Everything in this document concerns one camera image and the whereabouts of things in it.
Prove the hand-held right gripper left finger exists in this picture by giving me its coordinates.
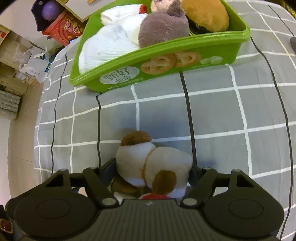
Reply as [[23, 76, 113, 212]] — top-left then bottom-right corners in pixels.
[[44, 158, 119, 207]]

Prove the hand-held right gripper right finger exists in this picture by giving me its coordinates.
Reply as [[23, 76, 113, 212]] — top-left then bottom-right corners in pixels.
[[180, 163, 256, 207]]

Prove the white brown plush dog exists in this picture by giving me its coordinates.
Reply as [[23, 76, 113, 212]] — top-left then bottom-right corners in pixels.
[[115, 131, 193, 199]]

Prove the large white sock bundle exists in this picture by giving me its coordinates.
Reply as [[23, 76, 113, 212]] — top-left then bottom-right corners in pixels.
[[78, 23, 141, 75]]

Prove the green plastic bin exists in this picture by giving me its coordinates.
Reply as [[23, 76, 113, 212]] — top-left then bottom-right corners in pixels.
[[69, 0, 251, 93]]

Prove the mauve grey plush toy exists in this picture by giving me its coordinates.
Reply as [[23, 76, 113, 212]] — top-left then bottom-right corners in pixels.
[[138, 0, 190, 49]]

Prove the white sock with red cuff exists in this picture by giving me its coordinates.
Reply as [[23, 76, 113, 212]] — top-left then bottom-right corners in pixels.
[[100, 4, 148, 44], [113, 192, 170, 202]]

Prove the brown bun plush toy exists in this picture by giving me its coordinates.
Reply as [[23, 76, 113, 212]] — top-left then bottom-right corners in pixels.
[[180, 0, 230, 33]]

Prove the grey checked cloth desktop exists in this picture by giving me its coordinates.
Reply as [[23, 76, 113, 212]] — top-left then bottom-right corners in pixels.
[[32, 0, 296, 241]]

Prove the red gold ornament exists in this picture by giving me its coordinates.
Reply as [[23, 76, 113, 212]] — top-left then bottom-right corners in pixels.
[[0, 218, 15, 233]]

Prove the grey corrugated stack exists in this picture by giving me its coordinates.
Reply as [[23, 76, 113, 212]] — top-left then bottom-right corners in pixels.
[[0, 89, 21, 120]]

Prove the white paper bag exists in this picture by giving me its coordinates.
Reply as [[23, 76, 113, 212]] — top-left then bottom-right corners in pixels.
[[20, 46, 56, 84]]

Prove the cardboard box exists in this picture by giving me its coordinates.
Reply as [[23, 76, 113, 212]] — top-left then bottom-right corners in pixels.
[[0, 24, 37, 86]]

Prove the dark bag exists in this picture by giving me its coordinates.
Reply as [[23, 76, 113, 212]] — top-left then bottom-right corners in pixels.
[[31, 0, 64, 32]]

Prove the purple ball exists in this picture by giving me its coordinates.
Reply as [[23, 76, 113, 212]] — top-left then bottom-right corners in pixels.
[[42, 1, 63, 20]]

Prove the thin black cable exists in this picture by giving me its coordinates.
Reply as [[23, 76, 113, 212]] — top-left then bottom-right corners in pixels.
[[95, 93, 102, 167], [50, 52, 68, 175], [268, 5, 296, 39]]

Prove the thick black cable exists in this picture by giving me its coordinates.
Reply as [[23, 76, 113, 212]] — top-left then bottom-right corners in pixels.
[[179, 72, 198, 166]]

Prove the long black cable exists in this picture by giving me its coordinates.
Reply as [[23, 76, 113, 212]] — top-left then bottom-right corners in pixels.
[[250, 36, 290, 240]]

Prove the white drawer with wooden handle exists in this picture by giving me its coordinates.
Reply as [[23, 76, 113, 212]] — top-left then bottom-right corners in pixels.
[[60, 0, 111, 21]]

